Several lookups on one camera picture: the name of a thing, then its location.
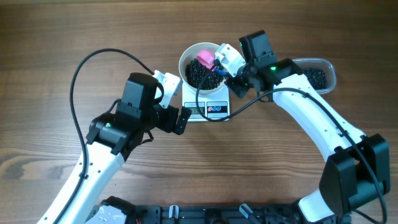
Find black beans pile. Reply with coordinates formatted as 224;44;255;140
303;67;327;90

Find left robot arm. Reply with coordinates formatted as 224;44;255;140
39;71;191;223

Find black camera cable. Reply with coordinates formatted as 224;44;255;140
52;47;155;224
195;60;388;224

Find pink scoop blue handle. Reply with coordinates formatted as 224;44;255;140
196;50;228;77

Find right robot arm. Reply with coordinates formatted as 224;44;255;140
216;30;391;223

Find clear plastic container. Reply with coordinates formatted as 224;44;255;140
293;58;336;95

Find white digital kitchen scale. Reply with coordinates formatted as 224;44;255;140
182;83;230;122

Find left black camera cable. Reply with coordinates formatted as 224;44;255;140
52;47;155;224

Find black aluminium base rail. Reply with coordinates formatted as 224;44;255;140
83;203;312;224

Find right black camera cable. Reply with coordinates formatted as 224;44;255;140
195;60;388;224

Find white round bowl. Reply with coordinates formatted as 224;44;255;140
178;42;226;94

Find black beans in bowl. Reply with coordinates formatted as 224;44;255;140
185;58;224;90

